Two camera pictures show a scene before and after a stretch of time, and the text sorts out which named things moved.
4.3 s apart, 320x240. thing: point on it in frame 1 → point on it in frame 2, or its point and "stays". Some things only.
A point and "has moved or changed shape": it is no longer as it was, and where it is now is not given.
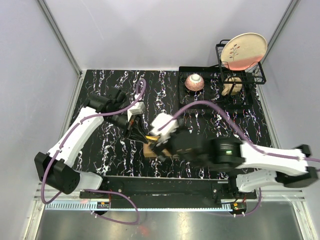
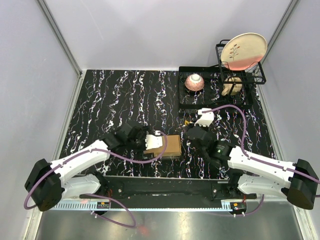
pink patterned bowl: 194,82 stays
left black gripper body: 120,120 → 138,145
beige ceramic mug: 227,87 stays
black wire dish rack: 230,86 stays
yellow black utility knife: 153,137 has moved or changed shape
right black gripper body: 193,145 → 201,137
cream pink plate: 244,51 stays
